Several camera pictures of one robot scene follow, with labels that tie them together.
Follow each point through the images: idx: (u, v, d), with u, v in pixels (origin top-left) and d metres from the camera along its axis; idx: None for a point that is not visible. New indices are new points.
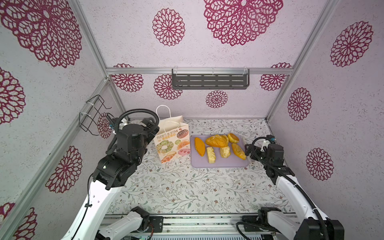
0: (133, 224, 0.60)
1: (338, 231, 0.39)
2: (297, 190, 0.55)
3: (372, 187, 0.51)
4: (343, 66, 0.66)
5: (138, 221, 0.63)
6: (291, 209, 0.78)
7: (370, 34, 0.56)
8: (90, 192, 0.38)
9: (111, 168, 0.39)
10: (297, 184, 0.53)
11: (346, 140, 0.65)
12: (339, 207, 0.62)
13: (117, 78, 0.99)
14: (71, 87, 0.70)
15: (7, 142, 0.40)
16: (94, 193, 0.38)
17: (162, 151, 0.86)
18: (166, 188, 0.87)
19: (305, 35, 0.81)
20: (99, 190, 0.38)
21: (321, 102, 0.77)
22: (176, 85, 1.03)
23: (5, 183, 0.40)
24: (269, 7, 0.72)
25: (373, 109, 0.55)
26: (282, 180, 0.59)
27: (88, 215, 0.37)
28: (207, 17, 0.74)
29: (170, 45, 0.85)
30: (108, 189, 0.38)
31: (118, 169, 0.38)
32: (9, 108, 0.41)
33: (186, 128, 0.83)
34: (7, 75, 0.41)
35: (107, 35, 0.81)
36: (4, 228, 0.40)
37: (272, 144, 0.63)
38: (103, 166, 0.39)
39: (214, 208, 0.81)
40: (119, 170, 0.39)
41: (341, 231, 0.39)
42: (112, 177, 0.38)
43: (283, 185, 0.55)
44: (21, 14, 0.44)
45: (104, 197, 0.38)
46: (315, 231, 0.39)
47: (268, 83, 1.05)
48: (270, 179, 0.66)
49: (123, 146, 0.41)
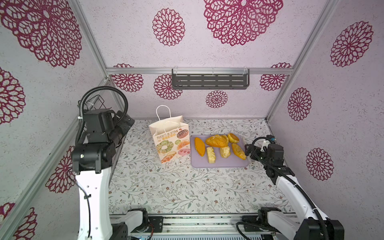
0: (137, 218, 0.62)
1: (338, 231, 0.39)
2: (297, 190, 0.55)
3: (372, 187, 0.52)
4: (343, 66, 0.66)
5: (140, 214, 0.64)
6: (291, 209, 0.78)
7: (370, 34, 0.56)
8: (81, 186, 0.36)
9: (91, 150, 0.36)
10: (297, 184, 0.53)
11: (346, 140, 0.65)
12: (339, 207, 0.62)
13: (117, 78, 0.99)
14: (71, 87, 0.70)
15: (7, 142, 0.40)
16: (87, 183, 0.36)
17: (162, 151, 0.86)
18: (166, 188, 0.87)
19: (305, 35, 0.81)
20: (90, 179, 0.36)
21: (321, 102, 0.77)
22: (176, 85, 1.03)
23: (5, 183, 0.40)
24: (269, 7, 0.72)
25: (373, 109, 0.56)
26: (282, 180, 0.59)
27: (91, 206, 0.35)
28: (207, 17, 0.74)
29: (170, 45, 0.85)
30: (97, 171, 0.36)
31: (100, 148, 0.37)
32: (8, 108, 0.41)
33: (186, 128, 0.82)
34: (7, 75, 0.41)
35: (107, 35, 0.81)
36: (4, 228, 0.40)
37: (272, 144, 0.63)
38: (80, 153, 0.36)
39: (214, 208, 0.81)
40: (101, 148, 0.37)
41: (341, 231, 0.39)
42: (96, 159, 0.36)
43: (283, 185, 0.55)
44: (21, 14, 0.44)
45: (100, 182, 0.37)
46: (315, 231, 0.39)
47: (268, 83, 1.05)
48: (271, 179, 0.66)
49: (94, 127, 0.40)
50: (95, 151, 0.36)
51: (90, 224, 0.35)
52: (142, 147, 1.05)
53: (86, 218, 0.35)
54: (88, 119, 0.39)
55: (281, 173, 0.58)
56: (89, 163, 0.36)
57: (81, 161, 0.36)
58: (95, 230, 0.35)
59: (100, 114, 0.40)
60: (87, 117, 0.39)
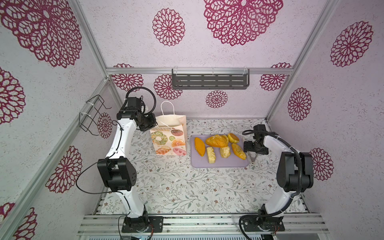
0: (139, 206, 0.65)
1: (308, 159, 0.50)
2: (278, 140, 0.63)
3: (372, 187, 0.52)
4: (343, 66, 0.66)
5: (141, 207, 0.67)
6: (291, 209, 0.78)
7: (370, 34, 0.56)
8: (119, 123, 0.58)
9: (130, 110, 0.62)
10: (279, 137, 0.65)
11: (346, 140, 0.65)
12: (339, 207, 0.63)
13: (117, 78, 0.99)
14: (71, 87, 0.70)
15: (7, 142, 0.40)
16: (124, 122, 0.58)
17: (157, 142, 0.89)
18: (166, 188, 0.87)
19: (305, 35, 0.81)
20: (127, 122, 0.58)
21: (321, 102, 0.77)
22: (176, 85, 1.03)
23: (5, 183, 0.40)
24: (269, 7, 0.72)
25: (373, 109, 0.55)
26: (268, 137, 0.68)
27: (121, 135, 0.55)
28: (207, 17, 0.74)
29: (170, 45, 0.85)
30: (131, 119, 0.59)
31: (136, 111, 0.64)
32: (8, 108, 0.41)
33: (179, 128, 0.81)
34: (7, 75, 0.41)
35: (107, 35, 0.81)
36: (4, 228, 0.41)
37: (248, 131, 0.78)
38: (123, 111, 0.62)
39: (214, 208, 0.81)
40: (136, 111, 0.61)
41: (310, 159, 0.50)
42: (130, 118, 0.60)
43: (269, 141, 0.67)
44: (21, 14, 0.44)
45: (131, 123, 0.59)
46: (290, 160, 0.50)
47: (268, 83, 1.05)
48: (260, 142, 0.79)
49: (132, 105, 0.68)
50: (130, 114, 0.61)
51: (118, 144, 0.52)
52: (142, 147, 1.05)
53: (117, 142, 0.53)
54: (129, 98, 0.68)
55: (267, 132, 0.70)
56: (126, 117, 0.60)
57: (122, 115, 0.61)
58: (121, 148, 0.51)
59: (137, 97, 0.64)
60: (129, 97, 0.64)
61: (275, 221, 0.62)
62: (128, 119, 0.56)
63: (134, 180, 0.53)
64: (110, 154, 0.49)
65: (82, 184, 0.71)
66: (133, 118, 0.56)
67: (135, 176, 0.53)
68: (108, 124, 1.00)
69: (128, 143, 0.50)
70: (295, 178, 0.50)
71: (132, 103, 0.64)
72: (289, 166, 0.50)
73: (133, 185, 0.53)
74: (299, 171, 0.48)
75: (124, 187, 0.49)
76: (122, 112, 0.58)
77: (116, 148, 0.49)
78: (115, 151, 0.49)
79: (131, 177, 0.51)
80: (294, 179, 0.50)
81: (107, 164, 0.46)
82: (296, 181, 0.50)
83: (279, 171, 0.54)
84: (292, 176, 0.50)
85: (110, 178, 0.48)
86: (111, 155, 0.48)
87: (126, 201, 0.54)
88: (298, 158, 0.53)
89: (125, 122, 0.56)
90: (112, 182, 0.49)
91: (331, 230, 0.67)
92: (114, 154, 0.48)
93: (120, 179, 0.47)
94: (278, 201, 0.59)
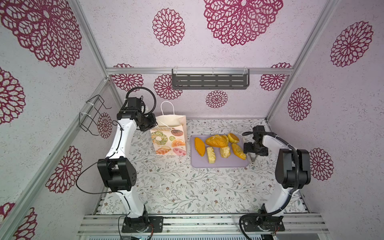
0: (139, 207, 0.65)
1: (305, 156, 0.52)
2: (277, 139, 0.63)
3: (372, 187, 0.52)
4: (343, 66, 0.66)
5: (141, 207, 0.67)
6: (291, 209, 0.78)
7: (370, 34, 0.56)
8: (119, 123, 0.58)
9: (130, 110, 0.62)
10: (277, 136, 0.67)
11: (346, 140, 0.65)
12: (339, 207, 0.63)
13: (117, 78, 0.99)
14: (71, 87, 0.70)
15: (7, 142, 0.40)
16: (124, 122, 0.58)
17: (157, 142, 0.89)
18: (166, 188, 0.87)
19: (305, 36, 0.81)
20: (127, 122, 0.58)
21: (321, 102, 0.77)
22: (176, 85, 1.03)
23: (5, 183, 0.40)
24: (269, 7, 0.72)
25: (373, 109, 0.55)
26: (266, 137, 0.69)
27: (122, 135, 0.55)
28: (207, 17, 0.74)
29: (170, 45, 0.85)
30: (131, 119, 0.59)
31: (136, 111, 0.65)
32: (8, 108, 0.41)
33: (179, 128, 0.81)
34: (7, 75, 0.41)
35: (107, 35, 0.81)
36: (4, 228, 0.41)
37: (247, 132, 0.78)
38: (123, 111, 0.62)
39: (214, 209, 0.81)
40: (136, 111, 0.65)
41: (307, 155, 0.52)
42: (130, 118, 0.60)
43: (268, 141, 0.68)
44: (21, 14, 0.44)
45: (131, 123, 0.59)
46: (288, 156, 0.52)
47: (268, 83, 1.05)
48: (259, 142, 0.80)
49: (132, 105, 0.68)
50: (130, 115, 0.61)
51: (118, 144, 0.52)
52: (142, 147, 1.05)
53: (117, 142, 0.53)
54: (129, 98, 0.68)
55: (265, 132, 0.72)
56: (127, 117, 0.60)
57: (122, 115, 0.61)
58: (121, 148, 0.52)
59: (137, 98, 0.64)
60: (129, 97, 0.68)
61: (275, 221, 0.62)
62: (128, 119, 0.56)
63: (133, 181, 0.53)
64: (110, 154, 0.49)
65: (82, 184, 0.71)
66: (133, 118, 0.56)
67: (135, 177, 0.53)
68: (108, 125, 1.00)
69: (128, 143, 0.50)
70: (292, 174, 0.51)
71: (132, 103, 0.64)
72: (286, 162, 0.52)
73: (133, 185, 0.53)
74: (296, 167, 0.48)
75: (124, 187, 0.49)
76: (122, 113, 0.58)
77: (116, 148, 0.49)
78: (116, 151, 0.49)
79: (131, 177, 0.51)
80: (291, 175, 0.51)
81: (107, 164, 0.46)
82: (294, 177, 0.51)
83: (277, 168, 0.56)
84: (290, 173, 0.52)
85: (110, 178, 0.48)
86: (111, 155, 0.48)
87: (126, 201, 0.54)
88: (295, 155, 0.55)
89: (126, 122, 0.55)
90: (112, 182, 0.49)
91: (331, 230, 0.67)
92: (115, 154, 0.48)
93: (120, 179, 0.47)
94: (277, 199, 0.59)
